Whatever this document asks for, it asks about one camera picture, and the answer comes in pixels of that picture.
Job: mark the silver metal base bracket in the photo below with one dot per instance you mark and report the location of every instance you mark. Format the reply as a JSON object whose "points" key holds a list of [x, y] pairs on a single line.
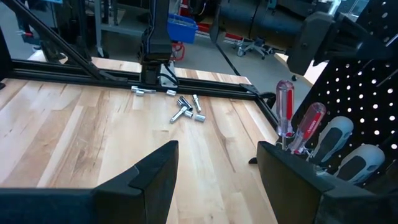
{"points": [[169, 77]]}

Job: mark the red band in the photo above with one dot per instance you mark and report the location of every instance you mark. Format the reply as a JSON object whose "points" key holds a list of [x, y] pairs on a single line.
{"points": [[26, 34]]}

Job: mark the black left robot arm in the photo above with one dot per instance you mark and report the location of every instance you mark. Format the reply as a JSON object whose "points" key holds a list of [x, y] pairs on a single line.
{"points": [[158, 37]]}

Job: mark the grey metal table frame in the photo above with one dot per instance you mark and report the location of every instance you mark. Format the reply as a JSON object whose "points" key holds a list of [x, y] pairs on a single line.
{"points": [[124, 29]]}

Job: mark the small chrome socket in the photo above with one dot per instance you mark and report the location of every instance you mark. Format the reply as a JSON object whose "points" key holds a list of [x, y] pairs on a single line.
{"points": [[181, 102], [140, 93], [200, 118], [188, 114], [171, 92]]}

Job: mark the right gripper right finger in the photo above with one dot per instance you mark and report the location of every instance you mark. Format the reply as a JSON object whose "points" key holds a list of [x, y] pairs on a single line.
{"points": [[311, 199]]}

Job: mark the blue plastic bin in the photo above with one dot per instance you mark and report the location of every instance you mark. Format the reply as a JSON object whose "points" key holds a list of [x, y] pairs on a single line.
{"points": [[182, 29]]}

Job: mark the dark chrome socket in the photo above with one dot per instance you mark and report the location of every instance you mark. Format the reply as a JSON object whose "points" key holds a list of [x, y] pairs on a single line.
{"points": [[187, 104]]}

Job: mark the red stool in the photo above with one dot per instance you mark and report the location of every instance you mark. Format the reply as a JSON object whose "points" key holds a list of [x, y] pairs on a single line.
{"points": [[178, 46]]}

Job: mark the light wood desk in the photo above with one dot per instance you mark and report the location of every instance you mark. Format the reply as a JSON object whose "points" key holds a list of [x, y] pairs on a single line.
{"points": [[311, 74]]}

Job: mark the office chair base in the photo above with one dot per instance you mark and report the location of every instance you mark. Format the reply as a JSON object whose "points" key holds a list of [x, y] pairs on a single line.
{"points": [[248, 45]]}

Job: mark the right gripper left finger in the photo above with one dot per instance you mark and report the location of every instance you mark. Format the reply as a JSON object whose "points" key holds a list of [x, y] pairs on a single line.
{"points": [[77, 208]]}

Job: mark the black metal pegboard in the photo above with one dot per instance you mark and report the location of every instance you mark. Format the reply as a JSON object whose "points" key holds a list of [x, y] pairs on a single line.
{"points": [[357, 93]]}

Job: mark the black aluminium table frame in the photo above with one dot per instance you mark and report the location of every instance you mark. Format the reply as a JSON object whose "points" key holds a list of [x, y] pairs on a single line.
{"points": [[62, 73]]}

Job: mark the long chrome socket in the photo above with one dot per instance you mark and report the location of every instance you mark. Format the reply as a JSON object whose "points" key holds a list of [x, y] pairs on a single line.
{"points": [[178, 115], [196, 104]]}

